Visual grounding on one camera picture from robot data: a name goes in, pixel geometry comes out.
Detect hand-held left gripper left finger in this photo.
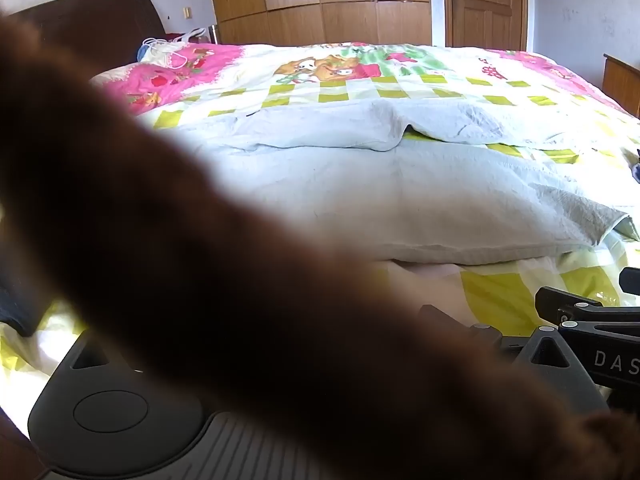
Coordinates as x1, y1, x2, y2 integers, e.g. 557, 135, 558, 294
52, 332, 146, 386

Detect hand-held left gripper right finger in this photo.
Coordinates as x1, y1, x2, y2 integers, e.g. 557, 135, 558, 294
420, 304, 610, 413

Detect light grey pants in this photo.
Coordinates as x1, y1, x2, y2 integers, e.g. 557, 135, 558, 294
197, 97, 640, 267

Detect dark cloth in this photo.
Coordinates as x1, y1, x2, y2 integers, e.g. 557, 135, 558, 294
0, 260, 47, 338

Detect brown furry cloth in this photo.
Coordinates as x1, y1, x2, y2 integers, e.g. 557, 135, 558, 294
0, 10, 640, 480

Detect wooden desk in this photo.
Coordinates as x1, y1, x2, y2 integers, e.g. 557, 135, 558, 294
601, 52, 640, 117

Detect bed with colourful quilt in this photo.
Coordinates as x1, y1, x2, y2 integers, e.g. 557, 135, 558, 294
0, 41, 640, 411

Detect wooden door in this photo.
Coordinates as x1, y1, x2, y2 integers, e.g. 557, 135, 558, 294
442, 0, 530, 52

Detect dark wooden headboard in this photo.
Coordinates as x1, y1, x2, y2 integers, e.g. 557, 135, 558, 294
7, 0, 167, 73

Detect wooden wardrobe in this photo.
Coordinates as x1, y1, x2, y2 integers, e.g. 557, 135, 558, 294
204, 0, 434, 47

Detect white bag with cords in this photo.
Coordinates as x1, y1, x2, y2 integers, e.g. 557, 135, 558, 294
139, 27, 208, 70

